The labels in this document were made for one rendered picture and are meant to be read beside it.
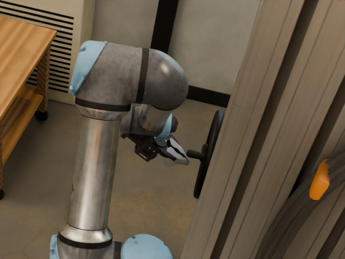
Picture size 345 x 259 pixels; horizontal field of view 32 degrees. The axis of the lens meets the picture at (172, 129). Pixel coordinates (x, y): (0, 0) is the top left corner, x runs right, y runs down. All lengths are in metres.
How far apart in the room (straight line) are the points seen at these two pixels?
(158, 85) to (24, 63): 1.46
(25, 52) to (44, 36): 0.16
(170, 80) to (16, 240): 1.54
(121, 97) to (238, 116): 0.73
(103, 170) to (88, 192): 0.06
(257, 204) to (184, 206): 2.27
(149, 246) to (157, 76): 0.37
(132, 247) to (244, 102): 0.85
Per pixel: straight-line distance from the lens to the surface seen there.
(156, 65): 1.19
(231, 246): 0.59
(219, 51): 3.20
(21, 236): 2.62
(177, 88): 1.22
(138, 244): 1.30
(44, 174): 2.84
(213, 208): 0.56
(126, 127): 1.59
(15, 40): 2.73
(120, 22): 3.20
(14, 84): 2.49
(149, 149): 1.74
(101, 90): 1.18
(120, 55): 1.19
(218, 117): 1.80
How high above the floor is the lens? 2.08
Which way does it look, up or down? 41 degrees down
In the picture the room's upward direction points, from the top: 13 degrees clockwise
